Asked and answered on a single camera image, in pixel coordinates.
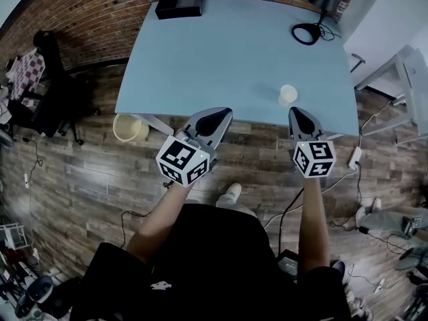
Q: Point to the white desk frame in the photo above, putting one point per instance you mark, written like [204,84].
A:
[409,75]

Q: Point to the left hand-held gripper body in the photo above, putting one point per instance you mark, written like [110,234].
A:
[182,160]

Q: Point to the person's right forearm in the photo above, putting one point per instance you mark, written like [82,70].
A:
[312,226]

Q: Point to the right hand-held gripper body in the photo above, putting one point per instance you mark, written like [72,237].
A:
[314,159]

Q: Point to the person's right shoe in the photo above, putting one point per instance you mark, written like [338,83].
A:
[234,191]

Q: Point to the person's grey trousers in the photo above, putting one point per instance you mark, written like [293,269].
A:
[234,206]

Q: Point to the purple checkered tablecloth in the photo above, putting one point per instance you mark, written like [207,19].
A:
[26,75]

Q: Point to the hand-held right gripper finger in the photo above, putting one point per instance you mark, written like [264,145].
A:
[296,129]
[312,125]

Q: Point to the black office chair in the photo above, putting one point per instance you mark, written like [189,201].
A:
[53,89]

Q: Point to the person's black shirt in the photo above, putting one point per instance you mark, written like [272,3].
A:
[214,263]

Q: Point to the black box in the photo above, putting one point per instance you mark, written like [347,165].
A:
[177,7]

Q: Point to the white table leg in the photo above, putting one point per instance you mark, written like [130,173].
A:
[160,125]
[336,136]

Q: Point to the cream round waste bin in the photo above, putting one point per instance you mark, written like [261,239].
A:
[125,127]

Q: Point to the person's left forearm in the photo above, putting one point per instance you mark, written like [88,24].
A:
[157,219]

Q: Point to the white paper cup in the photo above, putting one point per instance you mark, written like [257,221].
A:
[288,94]

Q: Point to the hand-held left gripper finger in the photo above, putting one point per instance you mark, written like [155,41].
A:
[220,129]
[197,120]

